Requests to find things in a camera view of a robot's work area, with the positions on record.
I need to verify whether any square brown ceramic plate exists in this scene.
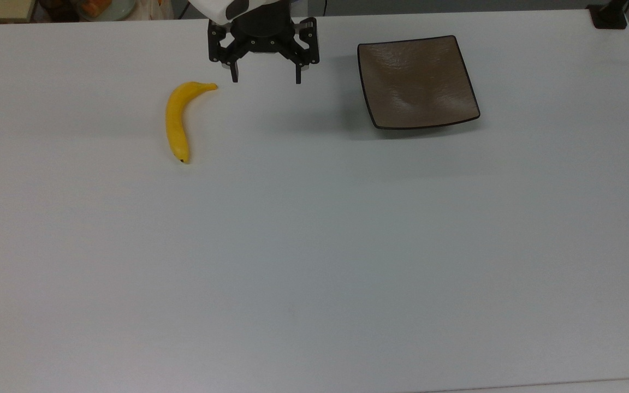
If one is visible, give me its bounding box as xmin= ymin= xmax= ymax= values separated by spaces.
xmin=357 ymin=35 xmax=482 ymax=131

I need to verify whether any black table clamp mount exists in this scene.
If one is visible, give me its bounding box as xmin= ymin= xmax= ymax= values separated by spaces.
xmin=586 ymin=0 xmax=629 ymax=30

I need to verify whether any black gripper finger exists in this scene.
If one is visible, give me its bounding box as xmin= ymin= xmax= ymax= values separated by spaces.
xmin=207 ymin=23 xmax=240 ymax=84
xmin=292 ymin=17 xmax=320 ymax=85

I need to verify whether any plate with orange food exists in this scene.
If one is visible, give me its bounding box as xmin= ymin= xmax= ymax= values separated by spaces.
xmin=77 ymin=0 xmax=137 ymax=22

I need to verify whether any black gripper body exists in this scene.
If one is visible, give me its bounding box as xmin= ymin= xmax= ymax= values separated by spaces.
xmin=226 ymin=5 xmax=300 ymax=58

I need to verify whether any white plastic bag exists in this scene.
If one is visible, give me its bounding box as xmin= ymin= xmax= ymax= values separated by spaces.
xmin=134 ymin=0 xmax=175 ymax=21

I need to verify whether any yellow banana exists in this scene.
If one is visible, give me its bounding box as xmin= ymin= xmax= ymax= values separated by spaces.
xmin=164 ymin=81 xmax=219 ymax=165

